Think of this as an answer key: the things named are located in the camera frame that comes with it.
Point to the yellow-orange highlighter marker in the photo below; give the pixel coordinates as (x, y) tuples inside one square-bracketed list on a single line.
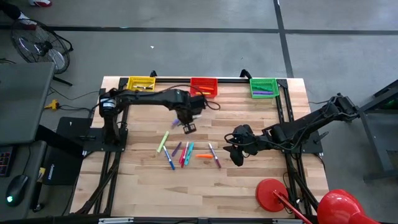
[(202, 93)]

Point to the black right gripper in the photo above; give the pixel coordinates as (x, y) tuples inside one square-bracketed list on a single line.
[(245, 145)]

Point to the green plastic basket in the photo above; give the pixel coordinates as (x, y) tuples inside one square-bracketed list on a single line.
[(253, 82)]

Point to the black aluminium table frame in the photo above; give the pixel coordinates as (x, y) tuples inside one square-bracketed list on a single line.
[(174, 80)]

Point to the black computer mouse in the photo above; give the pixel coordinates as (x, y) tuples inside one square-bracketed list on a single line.
[(16, 189)]

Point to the black floor fan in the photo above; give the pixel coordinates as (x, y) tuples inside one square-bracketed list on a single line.
[(40, 46)]

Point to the black computer case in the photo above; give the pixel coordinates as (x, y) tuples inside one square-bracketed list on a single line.
[(62, 165)]

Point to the teal highlighter marker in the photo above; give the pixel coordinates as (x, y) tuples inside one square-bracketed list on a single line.
[(189, 154)]

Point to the red Expo marker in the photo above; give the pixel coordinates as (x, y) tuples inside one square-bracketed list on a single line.
[(185, 152)]

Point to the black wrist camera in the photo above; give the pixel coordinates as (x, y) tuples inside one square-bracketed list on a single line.
[(243, 130), (198, 102)]

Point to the person's shoe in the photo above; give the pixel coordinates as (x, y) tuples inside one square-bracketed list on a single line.
[(40, 3)]

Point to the yellow power plug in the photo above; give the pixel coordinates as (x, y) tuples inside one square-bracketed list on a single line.
[(53, 104)]

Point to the person's foot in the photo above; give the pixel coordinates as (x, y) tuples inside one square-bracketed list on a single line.
[(14, 12)]

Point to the red lamp base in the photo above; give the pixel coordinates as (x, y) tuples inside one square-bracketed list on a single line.
[(269, 194)]

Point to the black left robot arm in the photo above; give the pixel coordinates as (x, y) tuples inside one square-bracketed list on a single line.
[(149, 96)]

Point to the black keyboard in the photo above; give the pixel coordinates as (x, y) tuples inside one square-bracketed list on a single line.
[(4, 160)]

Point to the red plastic basket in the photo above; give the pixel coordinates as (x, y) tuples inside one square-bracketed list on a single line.
[(194, 84)]

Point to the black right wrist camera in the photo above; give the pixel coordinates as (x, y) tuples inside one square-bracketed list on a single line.
[(243, 130)]

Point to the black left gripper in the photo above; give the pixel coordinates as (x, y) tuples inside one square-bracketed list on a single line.
[(186, 115)]

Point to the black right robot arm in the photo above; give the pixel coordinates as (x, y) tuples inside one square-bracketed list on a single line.
[(295, 127)]

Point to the grey metal stand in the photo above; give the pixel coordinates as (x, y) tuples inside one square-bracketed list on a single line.
[(379, 137)]

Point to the yellow-green highlighter marker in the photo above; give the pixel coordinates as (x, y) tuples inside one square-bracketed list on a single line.
[(162, 142)]

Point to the yellow plastic basket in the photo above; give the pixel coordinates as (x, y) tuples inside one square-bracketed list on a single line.
[(130, 84)]

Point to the grey desk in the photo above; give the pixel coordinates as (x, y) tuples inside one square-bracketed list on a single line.
[(21, 102)]

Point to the black Expo marker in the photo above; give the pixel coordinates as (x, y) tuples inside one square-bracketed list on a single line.
[(143, 87)]

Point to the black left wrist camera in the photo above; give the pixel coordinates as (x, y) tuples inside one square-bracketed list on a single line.
[(198, 102)]

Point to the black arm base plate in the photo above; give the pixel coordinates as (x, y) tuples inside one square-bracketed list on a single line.
[(71, 130), (311, 143)]

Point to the lilac highlighter marker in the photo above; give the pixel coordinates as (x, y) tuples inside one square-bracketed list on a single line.
[(175, 124), (263, 93)]

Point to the purple highlighter marker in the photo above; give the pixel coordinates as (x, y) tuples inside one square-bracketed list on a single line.
[(262, 91)]

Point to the blue Expo marker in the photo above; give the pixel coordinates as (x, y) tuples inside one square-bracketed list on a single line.
[(168, 157)]

